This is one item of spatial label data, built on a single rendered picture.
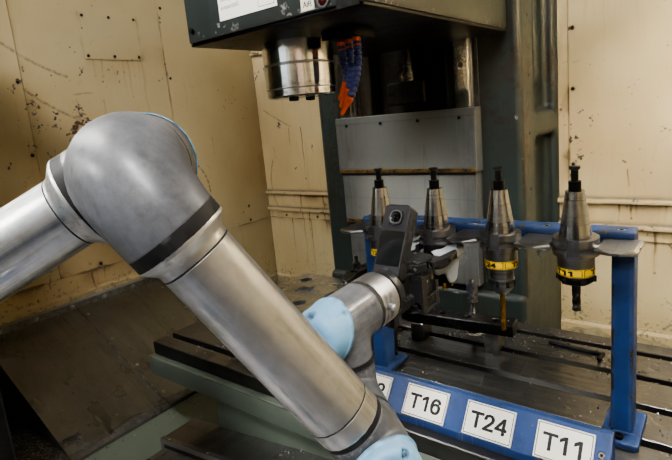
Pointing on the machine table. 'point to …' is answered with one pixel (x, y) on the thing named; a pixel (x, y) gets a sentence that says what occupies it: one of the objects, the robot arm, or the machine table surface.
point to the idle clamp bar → (421, 327)
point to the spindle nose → (298, 68)
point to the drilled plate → (310, 289)
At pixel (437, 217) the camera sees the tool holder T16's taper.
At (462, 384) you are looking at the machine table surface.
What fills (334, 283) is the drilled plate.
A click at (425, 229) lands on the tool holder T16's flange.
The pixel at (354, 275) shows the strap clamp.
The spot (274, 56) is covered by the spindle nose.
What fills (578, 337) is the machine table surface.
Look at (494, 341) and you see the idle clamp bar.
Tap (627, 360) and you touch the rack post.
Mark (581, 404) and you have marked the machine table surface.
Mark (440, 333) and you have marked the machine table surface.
